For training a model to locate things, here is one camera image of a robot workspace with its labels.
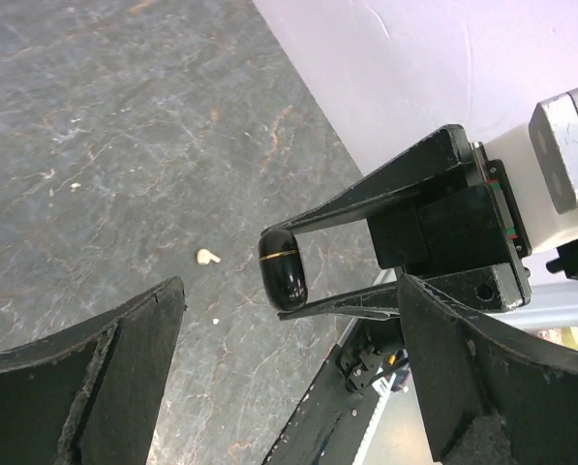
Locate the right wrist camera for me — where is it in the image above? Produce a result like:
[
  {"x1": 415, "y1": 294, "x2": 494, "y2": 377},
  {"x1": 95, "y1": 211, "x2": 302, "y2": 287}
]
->
[{"x1": 485, "y1": 87, "x2": 578, "y2": 253}]

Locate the white earbud with blue light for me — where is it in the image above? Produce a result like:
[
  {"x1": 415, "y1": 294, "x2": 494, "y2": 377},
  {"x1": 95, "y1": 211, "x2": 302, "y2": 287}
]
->
[{"x1": 196, "y1": 248, "x2": 221, "y2": 265}]

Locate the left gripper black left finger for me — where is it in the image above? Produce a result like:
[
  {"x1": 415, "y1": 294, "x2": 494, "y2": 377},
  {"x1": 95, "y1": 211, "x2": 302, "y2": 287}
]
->
[{"x1": 0, "y1": 276, "x2": 186, "y2": 464}]

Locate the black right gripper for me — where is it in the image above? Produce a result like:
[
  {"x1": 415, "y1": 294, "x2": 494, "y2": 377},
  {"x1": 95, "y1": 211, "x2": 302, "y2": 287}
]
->
[{"x1": 264, "y1": 124, "x2": 532, "y2": 321}]

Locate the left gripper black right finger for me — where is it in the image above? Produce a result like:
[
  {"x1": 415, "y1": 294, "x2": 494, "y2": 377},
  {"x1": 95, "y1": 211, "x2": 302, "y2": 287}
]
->
[{"x1": 398, "y1": 274, "x2": 578, "y2": 464}]

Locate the black glossy charging case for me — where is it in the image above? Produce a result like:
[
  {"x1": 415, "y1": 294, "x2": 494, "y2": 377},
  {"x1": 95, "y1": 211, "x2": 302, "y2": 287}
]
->
[{"x1": 259, "y1": 229, "x2": 308, "y2": 312}]

